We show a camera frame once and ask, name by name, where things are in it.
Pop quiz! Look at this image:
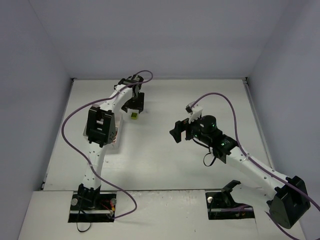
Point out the green small lego brick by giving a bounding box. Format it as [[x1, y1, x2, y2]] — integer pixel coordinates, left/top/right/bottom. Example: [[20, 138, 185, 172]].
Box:
[[130, 112, 138, 120]]

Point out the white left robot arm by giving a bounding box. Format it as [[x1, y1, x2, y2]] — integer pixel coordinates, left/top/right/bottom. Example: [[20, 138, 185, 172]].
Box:
[[77, 73, 145, 210]]

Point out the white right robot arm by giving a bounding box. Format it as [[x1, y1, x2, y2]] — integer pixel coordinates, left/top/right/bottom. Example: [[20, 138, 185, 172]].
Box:
[[169, 115, 311, 229]]

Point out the white divided sorting container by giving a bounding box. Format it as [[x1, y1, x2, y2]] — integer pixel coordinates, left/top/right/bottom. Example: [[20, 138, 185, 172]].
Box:
[[82, 113, 125, 151]]

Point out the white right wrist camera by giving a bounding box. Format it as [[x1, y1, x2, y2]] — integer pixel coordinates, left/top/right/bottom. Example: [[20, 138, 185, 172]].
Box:
[[185, 101, 203, 124]]

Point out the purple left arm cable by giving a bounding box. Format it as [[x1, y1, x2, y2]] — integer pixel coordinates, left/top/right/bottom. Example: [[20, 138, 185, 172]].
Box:
[[61, 70, 154, 221]]

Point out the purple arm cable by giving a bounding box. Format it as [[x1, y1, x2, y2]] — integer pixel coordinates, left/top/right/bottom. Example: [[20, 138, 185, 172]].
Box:
[[189, 92, 320, 240], [61, 70, 154, 221]]

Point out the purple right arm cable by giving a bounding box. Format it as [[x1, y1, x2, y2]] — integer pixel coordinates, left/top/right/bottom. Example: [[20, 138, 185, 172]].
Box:
[[189, 92, 320, 240]]

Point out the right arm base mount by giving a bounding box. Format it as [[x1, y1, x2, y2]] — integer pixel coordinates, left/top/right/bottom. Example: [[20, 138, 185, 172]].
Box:
[[205, 180, 255, 221]]

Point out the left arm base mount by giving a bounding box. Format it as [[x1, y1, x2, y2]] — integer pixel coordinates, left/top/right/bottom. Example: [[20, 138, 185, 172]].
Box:
[[67, 192, 117, 233]]

